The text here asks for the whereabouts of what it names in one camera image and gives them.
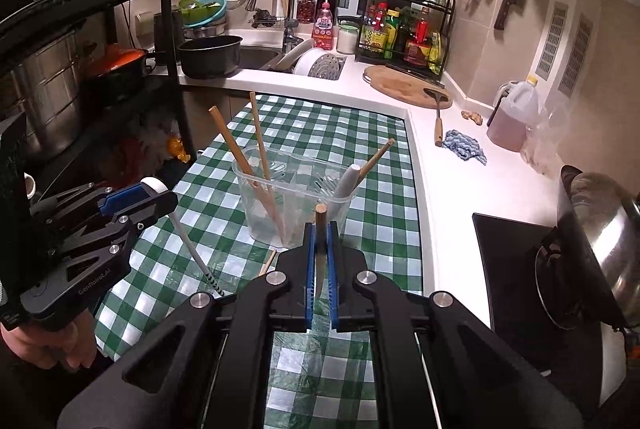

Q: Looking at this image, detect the black condiment rack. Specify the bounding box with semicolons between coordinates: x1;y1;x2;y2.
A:
356;0;456;82

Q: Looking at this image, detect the blue plastic basin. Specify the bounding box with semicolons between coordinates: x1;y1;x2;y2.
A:
192;0;227;25

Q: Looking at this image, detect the stainless steel wok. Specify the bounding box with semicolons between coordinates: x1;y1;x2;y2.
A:
556;164;640;330

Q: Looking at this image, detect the orange pot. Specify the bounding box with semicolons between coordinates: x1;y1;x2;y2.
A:
82;44;153;105

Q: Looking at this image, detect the green checkered tablecloth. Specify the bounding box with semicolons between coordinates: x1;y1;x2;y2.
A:
92;93;426;425

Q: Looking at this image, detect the white spoon with striped handle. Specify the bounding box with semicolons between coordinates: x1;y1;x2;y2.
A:
141;178;226;297

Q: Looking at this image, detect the grey handled fork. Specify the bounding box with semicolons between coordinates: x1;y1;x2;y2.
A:
312;164;361;210

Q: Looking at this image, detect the blue knitted dishcloth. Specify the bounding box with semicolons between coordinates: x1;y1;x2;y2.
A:
442;129;488;166

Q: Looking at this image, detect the green plastic bowl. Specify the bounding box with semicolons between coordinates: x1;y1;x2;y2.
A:
178;0;211;17

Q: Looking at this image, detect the row of condiment bottles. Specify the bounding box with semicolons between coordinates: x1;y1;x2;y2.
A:
360;2;443;70

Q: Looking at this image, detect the black cooking pot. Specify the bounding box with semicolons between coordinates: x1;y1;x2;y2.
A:
178;35;243;79

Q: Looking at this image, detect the yellow plastic bag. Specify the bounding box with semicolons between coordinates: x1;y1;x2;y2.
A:
167;136;193;162

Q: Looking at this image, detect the white canister with green lid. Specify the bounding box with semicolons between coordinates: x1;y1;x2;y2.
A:
337;16;361;55

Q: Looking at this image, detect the white wall vent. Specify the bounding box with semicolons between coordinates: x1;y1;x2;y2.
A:
536;2;569;77
557;13;594;97

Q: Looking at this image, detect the black metal shelf rack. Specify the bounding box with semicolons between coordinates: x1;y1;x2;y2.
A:
0;0;266;210

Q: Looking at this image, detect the kitchen sink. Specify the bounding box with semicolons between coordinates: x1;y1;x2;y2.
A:
240;44;281;70

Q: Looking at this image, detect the black burner grate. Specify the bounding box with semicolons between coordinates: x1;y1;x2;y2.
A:
535;239;601;330

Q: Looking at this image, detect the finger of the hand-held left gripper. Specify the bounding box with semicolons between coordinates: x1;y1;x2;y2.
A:
47;192;179;290
30;182;152;241

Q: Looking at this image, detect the white round steamer plate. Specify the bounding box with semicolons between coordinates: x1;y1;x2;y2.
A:
292;48;347;80

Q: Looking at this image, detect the large steel stockpot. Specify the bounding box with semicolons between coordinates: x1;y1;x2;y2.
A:
0;29;83;160

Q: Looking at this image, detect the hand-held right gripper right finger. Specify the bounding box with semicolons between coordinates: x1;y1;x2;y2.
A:
325;221;586;429

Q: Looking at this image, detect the pink dish soap bottle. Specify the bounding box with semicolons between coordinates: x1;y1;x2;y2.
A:
312;0;337;51

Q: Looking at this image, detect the steel basin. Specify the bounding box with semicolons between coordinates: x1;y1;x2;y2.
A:
182;22;228;40

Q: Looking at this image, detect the round wooden cutting board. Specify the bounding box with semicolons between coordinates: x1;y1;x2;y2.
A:
362;65;453;110

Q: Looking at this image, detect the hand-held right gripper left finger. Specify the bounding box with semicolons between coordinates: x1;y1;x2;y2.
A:
57;221;321;429

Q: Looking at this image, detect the person's left hand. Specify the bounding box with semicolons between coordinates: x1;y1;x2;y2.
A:
0;311;98;370

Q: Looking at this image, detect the wooden handled spatula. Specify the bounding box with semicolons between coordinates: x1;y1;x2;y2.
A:
424;88;448;147

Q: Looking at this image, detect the black glass cooktop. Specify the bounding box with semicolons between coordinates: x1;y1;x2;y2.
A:
472;212;606;410

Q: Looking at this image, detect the row of wooden chopsticks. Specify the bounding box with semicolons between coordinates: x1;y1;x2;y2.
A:
257;249;277;277

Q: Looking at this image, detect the clear plastic container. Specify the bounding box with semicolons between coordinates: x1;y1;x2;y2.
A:
231;144;357;250

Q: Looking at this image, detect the plastic cooking oil jug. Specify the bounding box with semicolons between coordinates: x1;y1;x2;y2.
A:
486;76;541;153

